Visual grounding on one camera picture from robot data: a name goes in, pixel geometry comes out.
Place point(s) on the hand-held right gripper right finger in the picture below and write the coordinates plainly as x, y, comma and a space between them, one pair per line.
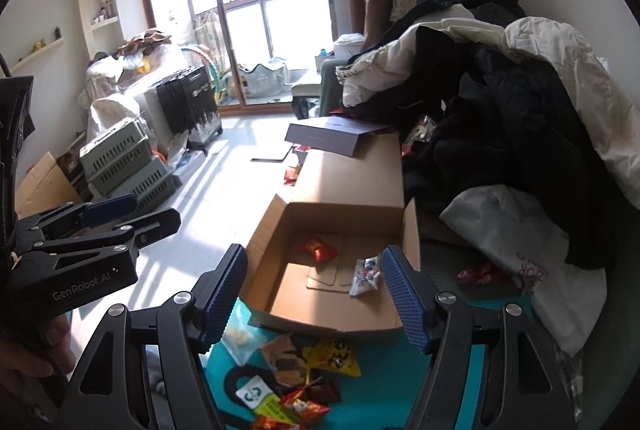
405, 305

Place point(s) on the grey green armchair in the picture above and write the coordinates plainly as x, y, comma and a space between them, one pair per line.
330, 84

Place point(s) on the white green snack packet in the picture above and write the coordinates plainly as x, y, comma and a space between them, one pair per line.
257, 395

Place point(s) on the orange red snack packet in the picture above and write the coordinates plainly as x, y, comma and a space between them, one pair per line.
272, 424

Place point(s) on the brown cloth bundle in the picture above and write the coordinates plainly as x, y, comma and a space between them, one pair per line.
142, 42

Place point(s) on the white wall shelf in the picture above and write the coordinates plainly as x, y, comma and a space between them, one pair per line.
100, 22

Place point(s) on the yellow snack packet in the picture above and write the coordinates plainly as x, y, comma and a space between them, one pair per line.
335, 357

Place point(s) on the red orange floor packet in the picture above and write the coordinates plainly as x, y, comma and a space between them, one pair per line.
291, 175

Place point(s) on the white puffer jacket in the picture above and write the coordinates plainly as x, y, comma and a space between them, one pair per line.
575, 54

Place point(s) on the grey green slotted crate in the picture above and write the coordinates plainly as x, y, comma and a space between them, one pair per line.
112, 149
137, 182

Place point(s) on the plastic covered furniture pile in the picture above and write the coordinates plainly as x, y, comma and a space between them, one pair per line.
115, 79

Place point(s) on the clear white snack bag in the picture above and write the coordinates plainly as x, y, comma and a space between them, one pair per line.
240, 340

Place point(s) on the black ribbed heater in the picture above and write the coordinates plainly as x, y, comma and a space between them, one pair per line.
192, 99

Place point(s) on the red candy packets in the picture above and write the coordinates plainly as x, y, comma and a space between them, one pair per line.
477, 274

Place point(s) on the person's left hand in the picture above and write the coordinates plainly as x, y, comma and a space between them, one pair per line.
30, 360

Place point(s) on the dark flat box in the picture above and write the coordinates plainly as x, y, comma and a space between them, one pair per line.
325, 137

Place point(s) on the brown cardboard carton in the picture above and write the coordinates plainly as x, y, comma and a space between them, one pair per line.
42, 190

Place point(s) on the red cartoon snack packet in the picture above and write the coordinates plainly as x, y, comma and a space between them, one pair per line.
317, 249

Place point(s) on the clear bag of red snacks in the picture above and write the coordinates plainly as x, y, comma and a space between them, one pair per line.
417, 134

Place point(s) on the small red snack packet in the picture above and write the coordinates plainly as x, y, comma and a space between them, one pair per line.
302, 407

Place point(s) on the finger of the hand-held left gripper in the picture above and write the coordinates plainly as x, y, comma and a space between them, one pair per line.
150, 225
112, 206

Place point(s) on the cardboard box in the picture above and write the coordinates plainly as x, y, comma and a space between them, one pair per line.
350, 180

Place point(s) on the white plastic bag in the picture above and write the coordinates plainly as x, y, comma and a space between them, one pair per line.
500, 230

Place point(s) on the brown seaweed snack packet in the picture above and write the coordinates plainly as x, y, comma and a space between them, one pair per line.
285, 357

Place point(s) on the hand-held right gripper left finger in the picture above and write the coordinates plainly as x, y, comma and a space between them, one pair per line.
220, 302

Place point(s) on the teal bubble wrap mat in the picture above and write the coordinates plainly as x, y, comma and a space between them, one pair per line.
380, 390

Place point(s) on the small orange object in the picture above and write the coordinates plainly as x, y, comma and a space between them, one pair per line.
159, 157

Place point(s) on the white printed snack packet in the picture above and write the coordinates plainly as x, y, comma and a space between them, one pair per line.
362, 279

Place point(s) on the dark red snack packet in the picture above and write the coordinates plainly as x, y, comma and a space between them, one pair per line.
327, 391

